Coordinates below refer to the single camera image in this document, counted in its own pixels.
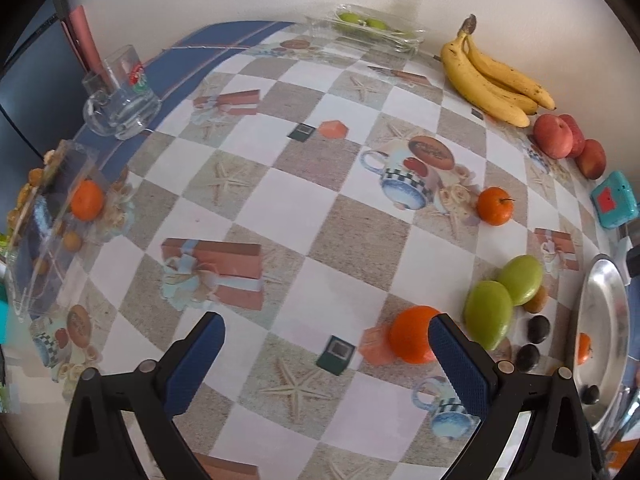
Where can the clear glass mug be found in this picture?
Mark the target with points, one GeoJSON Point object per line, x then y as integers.
{"type": "Point", "coordinates": [125, 105]}

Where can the green mango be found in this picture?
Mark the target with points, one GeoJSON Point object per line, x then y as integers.
{"type": "Point", "coordinates": [520, 279]}
{"type": "Point", "coordinates": [487, 315]}

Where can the orange with stem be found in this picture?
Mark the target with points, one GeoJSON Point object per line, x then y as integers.
{"type": "Point", "coordinates": [492, 206]}

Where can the red apple front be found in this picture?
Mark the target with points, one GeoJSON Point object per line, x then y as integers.
{"type": "Point", "coordinates": [552, 136]}

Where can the small green fruit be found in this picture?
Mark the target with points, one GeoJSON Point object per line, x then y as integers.
{"type": "Point", "coordinates": [348, 17]}
{"type": "Point", "coordinates": [376, 24]}

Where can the small orange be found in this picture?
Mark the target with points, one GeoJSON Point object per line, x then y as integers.
{"type": "Point", "coordinates": [584, 349]}
{"type": "Point", "coordinates": [86, 200]}

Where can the red apple middle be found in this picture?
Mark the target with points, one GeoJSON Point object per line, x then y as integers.
{"type": "Point", "coordinates": [576, 132]}

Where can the round metal plate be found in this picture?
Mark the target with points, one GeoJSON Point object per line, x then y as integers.
{"type": "Point", "coordinates": [605, 310]}

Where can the large orange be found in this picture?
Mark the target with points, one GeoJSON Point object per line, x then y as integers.
{"type": "Point", "coordinates": [410, 335]}

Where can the dark plum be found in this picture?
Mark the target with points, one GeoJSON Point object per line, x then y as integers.
{"type": "Point", "coordinates": [527, 356]}
{"type": "Point", "coordinates": [539, 329]}
{"type": "Point", "coordinates": [592, 393]}

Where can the small apricot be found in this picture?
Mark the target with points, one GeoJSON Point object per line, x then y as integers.
{"type": "Point", "coordinates": [72, 241]}
{"type": "Point", "coordinates": [41, 265]}

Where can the red apple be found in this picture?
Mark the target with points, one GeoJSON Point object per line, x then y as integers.
{"type": "Point", "coordinates": [552, 136]}
{"type": "Point", "coordinates": [591, 159]}
{"type": "Point", "coordinates": [576, 132]}

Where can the yellow banana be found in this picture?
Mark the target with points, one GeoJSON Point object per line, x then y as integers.
{"type": "Point", "coordinates": [505, 72]}
{"type": "Point", "coordinates": [520, 100]}
{"type": "Point", "coordinates": [475, 90]}

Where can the red apple right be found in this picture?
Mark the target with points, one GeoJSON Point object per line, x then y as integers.
{"type": "Point", "coordinates": [591, 159]}

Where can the brown kiwi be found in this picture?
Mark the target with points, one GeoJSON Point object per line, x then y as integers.
{"type": "Point", "coordinates": [539, 302]}

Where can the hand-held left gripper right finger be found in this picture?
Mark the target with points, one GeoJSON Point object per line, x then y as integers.
{"type": "Point", "coordinates": [457, 365]}

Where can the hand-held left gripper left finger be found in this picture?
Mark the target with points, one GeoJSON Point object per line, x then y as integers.
{"type": "Point", "coordinates": [197, 360]}

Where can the pink roll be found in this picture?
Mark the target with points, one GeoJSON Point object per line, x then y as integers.
{"type": "Point", "coordinates": [85, 40]}

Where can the clear plastic tray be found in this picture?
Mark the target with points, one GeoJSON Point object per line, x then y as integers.
{"type": "Point", "coordinates": [395, 40]}
{"type": "Point", "coordinates": [45, 240]}

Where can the teal packet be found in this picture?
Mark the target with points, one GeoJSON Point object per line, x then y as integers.
{"type": "Point", "coordinates": [4, 322]}

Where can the dark blue object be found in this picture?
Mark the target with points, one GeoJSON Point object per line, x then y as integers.
{"type": "Point", "coordinates": [634, 260]}

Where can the teal box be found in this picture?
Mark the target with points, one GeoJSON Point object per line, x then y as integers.
{"type": "Point", "coordinates": [620, 200]}

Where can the dark cabinet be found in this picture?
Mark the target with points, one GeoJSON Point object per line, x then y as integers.
{"type": "Point", "coordinates": [30, 90]}

